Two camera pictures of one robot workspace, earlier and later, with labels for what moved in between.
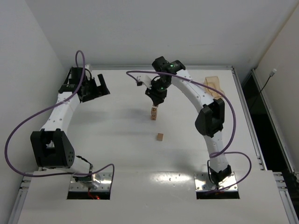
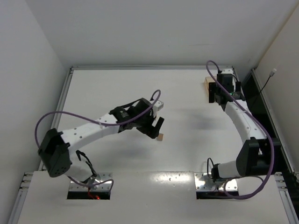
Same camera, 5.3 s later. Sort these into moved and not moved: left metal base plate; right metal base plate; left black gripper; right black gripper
Moved: right black gripper; left black gripper
Not moved: right metal base plate; left metal base plate
